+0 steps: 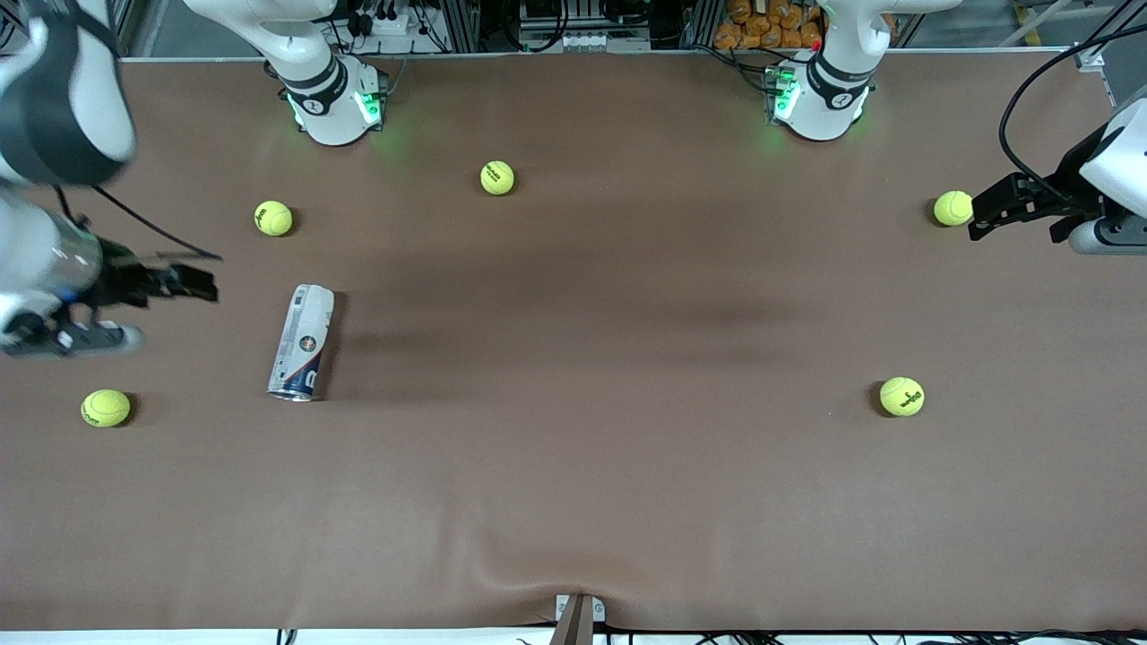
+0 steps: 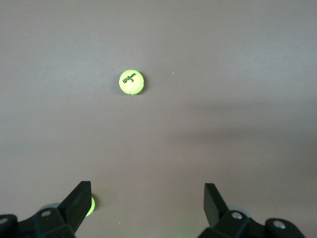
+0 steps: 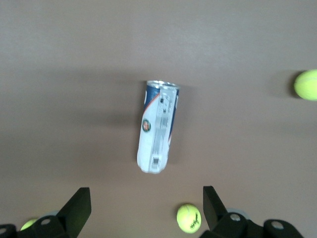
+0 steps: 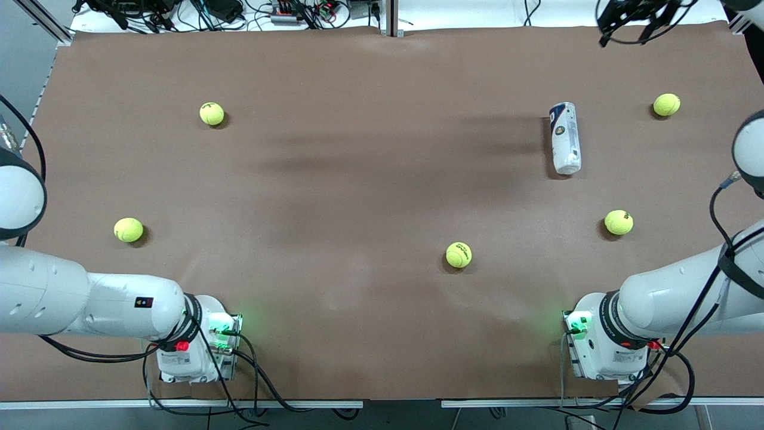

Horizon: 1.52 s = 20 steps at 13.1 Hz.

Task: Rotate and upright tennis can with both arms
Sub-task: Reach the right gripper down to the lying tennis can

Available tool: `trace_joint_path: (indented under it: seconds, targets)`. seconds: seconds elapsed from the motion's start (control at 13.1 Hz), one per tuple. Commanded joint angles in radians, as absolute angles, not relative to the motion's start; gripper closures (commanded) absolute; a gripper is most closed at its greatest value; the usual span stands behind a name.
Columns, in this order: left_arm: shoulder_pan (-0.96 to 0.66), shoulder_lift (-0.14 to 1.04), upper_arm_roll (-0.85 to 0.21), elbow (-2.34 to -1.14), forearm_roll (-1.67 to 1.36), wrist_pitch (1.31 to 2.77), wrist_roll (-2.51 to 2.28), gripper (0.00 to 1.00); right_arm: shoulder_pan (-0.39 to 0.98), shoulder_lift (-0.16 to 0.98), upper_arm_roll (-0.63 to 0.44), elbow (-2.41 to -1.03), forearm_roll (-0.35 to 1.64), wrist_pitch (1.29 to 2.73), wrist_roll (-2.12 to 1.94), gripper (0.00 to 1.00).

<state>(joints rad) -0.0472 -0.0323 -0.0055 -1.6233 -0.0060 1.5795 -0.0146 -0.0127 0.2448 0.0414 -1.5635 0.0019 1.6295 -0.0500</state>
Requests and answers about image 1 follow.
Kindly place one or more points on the grey camera pole bracket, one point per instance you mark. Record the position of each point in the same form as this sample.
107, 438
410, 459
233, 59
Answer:
578, 623

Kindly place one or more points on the metal table corner clamp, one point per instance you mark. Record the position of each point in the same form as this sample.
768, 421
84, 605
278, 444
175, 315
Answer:
1090, 57

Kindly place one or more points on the brown table mat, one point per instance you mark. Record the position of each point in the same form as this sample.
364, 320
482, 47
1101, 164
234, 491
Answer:
573, 466

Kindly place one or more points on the yellow tennis ball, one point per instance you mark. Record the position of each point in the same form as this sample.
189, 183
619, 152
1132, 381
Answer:
952, 208
273, 218
106, 408
497, 177
901, 396

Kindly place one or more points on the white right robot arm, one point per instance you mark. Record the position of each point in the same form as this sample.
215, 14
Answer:
323, 98

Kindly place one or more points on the orange packaged goods pile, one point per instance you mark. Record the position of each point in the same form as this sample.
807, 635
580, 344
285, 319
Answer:
771, 22

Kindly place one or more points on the white blue tennis ball can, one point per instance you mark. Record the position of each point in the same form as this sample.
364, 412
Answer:
303, 340

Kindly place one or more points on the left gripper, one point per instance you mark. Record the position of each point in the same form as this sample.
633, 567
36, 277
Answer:
1066, 191

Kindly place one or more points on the white power strip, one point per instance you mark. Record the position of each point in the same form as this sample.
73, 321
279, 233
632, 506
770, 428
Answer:
403, 27

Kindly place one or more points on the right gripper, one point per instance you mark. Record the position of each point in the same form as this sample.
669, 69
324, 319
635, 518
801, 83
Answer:
118, 279

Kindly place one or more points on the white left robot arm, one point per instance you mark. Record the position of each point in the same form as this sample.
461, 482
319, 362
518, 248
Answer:
829, 98

